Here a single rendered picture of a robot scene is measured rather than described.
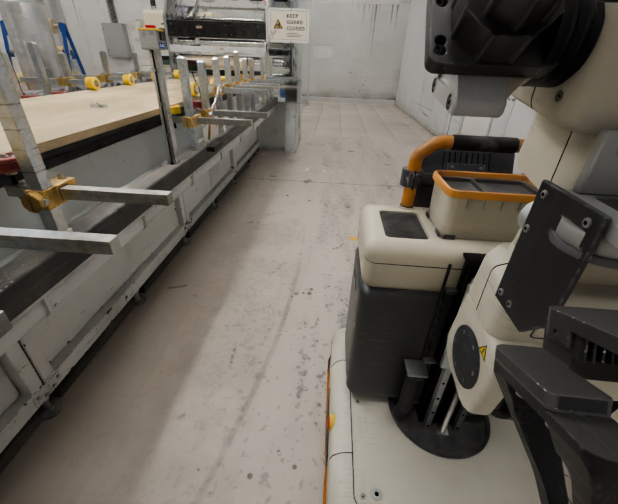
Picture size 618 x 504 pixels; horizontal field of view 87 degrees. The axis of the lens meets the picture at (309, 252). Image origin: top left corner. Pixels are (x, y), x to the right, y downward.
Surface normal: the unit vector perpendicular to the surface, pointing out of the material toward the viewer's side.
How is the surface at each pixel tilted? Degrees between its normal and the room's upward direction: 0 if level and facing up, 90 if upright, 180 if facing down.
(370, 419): 0
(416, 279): 90
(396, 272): 90
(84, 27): 90
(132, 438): 0
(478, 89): 54
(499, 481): 0
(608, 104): 98
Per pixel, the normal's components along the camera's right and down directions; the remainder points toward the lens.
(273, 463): 0.04, -0.86
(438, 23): -0.04, -0.11
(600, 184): -0.07, 0.51
